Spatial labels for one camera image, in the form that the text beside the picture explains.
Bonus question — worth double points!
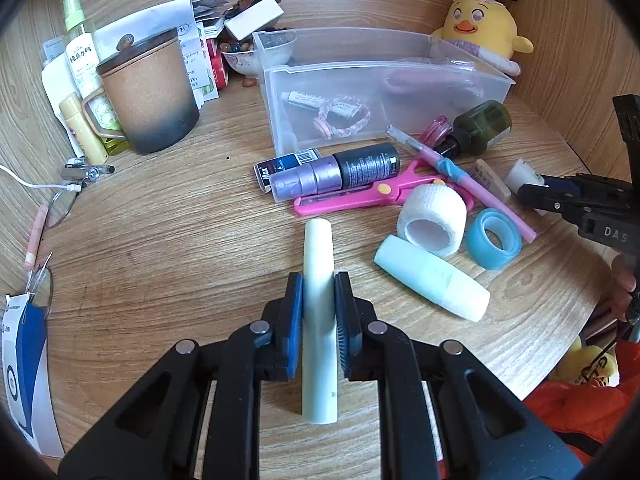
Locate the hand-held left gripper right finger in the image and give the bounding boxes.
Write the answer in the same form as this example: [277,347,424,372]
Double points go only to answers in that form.
[334,271,586,480]

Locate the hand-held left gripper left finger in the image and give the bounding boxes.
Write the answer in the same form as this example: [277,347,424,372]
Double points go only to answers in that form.
[57,271,306,480]

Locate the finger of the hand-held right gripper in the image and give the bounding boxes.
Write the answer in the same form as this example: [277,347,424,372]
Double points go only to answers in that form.
[517,183,582,218]
[542,173,632,197]

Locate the small white tube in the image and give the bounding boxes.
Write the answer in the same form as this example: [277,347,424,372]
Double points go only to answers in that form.
[505,158,547,190]

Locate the pale green stick tube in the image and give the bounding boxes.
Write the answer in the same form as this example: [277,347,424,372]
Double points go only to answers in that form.
[302,219,340,425]

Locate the translucent blue tape roll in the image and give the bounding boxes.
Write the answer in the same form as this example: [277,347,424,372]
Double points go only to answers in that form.
[466,208,523,271]

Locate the dark green bottle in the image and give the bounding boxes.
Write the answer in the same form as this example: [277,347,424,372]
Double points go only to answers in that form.
[432,100,513,158]

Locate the mint and white bottle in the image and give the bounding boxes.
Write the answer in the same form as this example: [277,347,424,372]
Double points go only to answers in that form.
[374,235,491,321]

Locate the white bandage roll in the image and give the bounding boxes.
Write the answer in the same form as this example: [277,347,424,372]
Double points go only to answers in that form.
[397,185,468,258]

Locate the pink scissors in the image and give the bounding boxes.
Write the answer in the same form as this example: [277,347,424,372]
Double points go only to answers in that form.
[292,159,476,217]

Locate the purple spray bottle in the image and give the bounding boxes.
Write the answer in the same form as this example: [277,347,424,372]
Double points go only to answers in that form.
[270,142,402,204]

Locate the blue staple box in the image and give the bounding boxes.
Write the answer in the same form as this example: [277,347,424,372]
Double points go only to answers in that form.
[254,148,323,195]

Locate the clear plastic drawer bin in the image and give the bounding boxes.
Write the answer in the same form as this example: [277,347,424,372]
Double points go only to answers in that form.
[251,27,516,157]

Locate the person's right hand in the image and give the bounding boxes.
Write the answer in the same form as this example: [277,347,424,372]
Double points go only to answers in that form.
[610,255,639,322]

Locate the small white packet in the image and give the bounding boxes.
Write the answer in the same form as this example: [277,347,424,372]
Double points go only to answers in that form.
[470,159,512,198]

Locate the pink pen with blue grip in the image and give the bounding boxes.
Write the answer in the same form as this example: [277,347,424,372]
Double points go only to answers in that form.
[387,125,537,243]

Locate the pink translucent clip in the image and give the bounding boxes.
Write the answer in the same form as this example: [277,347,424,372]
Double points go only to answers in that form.
[419,116,451,146]

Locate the small yellow plush toy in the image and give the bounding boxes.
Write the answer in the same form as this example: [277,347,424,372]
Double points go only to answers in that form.
[550,335,621,388]

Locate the yellow chick plush toy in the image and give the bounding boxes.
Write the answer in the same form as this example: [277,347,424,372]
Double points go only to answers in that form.
[431,0,535,77]

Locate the orange cloth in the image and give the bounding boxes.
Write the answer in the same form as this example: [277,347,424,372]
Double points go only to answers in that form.
[522,340,640,466]

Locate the white ointment tube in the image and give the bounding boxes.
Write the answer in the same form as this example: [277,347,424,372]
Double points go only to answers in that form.
[281,91,358,118]

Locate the black silver pen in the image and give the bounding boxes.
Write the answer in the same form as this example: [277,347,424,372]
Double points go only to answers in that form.
[62,157,116,181]

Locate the eyeglasses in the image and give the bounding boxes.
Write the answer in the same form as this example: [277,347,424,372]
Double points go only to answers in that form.
[27,185,83,321]

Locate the brown ceramic mug with lid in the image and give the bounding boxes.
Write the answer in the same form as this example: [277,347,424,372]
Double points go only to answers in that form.
[82,26,201,155]

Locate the bowl of beads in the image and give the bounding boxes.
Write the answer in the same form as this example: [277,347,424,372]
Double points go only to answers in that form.
[221,42,261,78]

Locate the red box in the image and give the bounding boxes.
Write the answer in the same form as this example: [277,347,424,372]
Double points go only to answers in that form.
[202,37,230,88]

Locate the pink slim stick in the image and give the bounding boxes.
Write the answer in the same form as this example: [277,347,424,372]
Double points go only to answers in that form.
[24,205,49,269]

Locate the blue and white packet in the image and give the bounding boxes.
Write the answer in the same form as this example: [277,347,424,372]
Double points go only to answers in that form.
[0,294,66,458]

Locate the yellow tube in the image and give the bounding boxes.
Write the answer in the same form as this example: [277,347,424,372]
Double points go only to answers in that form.
[58,94,108,165]

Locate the white eraser block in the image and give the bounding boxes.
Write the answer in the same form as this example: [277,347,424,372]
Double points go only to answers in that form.
[224,0,282,41]

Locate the pile of papers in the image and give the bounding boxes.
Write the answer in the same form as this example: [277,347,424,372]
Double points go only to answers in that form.
[42,0,231,111]

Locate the green spray bottle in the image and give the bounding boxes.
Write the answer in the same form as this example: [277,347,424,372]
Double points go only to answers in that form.
[62,0,103,101]

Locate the pink braided bracelet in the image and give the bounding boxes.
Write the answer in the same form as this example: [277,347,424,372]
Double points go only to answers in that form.
[314,95,373,140]

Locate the white cable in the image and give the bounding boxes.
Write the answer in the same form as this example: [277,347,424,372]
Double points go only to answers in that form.
[0,165,81,193]

